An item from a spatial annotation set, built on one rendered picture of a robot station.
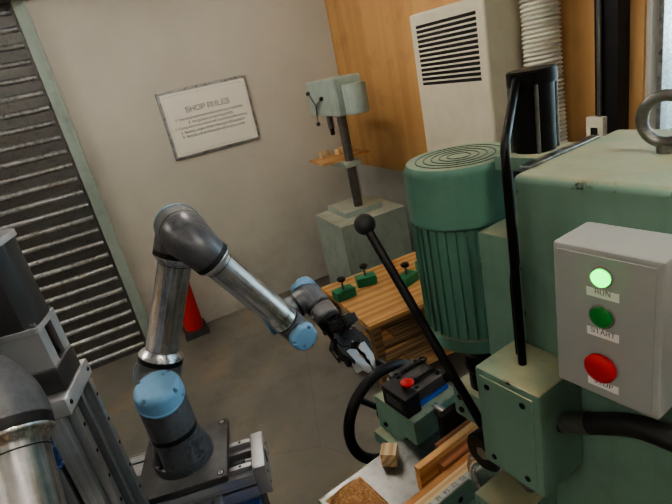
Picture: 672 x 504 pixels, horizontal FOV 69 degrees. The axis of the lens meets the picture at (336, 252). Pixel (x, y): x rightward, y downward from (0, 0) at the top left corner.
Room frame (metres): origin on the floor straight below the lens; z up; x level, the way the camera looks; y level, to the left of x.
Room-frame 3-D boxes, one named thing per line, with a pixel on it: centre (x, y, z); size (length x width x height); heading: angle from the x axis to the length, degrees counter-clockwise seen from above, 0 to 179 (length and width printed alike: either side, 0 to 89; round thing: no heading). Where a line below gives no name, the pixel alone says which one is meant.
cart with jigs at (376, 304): (2.35, -0.28, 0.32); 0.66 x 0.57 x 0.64; 111
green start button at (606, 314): (0.38, -0.22, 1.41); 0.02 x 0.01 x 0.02; 30
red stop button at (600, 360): (0.38, -0.22, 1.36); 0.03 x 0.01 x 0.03; 30
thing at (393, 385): (0.90, -0.10, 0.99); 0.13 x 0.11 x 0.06; 120
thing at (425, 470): (0.75, -0.16, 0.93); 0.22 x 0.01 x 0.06; 120
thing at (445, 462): (0.76, -0.21, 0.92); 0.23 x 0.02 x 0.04; 120
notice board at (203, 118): (3.64, 0.66, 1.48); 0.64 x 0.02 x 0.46; 112
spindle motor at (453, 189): (0.74, -0.22, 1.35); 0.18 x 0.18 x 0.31
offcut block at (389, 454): (0.79, -0.02, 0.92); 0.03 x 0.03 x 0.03; 73
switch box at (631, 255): (0.40, -0.25, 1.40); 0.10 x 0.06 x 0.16; 30
